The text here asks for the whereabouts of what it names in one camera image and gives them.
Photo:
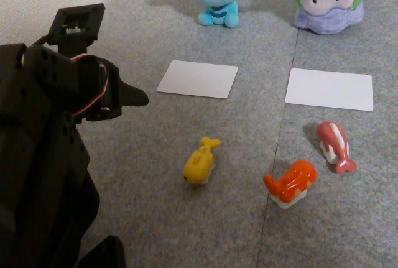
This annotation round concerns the yellow egg sushi toy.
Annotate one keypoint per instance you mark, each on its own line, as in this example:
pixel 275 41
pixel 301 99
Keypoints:
pixel 199 165

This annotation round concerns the orange shrimp sushi toy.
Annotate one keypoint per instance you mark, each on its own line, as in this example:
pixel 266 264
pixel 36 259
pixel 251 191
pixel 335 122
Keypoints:
pixel 295 178

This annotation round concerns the red tuna sushi toy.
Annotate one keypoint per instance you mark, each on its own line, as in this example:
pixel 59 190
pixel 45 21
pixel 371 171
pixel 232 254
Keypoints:
pixel 334 140

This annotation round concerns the lilac Goomy plush toy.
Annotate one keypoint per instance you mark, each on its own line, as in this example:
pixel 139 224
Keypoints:
pixel 326 16

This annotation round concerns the white rectangular card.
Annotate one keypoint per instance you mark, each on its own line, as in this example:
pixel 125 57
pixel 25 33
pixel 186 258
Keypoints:
pixel 329 89
pixel 199 78

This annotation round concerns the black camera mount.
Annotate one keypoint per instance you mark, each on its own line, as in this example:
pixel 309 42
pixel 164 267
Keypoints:
pixel 79 22

